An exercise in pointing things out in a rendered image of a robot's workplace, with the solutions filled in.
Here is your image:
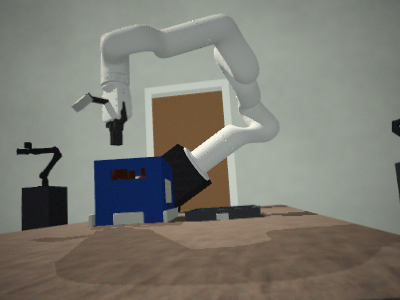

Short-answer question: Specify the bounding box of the blue crate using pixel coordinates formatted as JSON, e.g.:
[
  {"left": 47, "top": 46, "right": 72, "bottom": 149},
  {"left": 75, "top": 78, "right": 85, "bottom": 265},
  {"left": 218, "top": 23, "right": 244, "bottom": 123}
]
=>
[{"left": 94, "top": 156, "right": 174, "bottom": 226}]

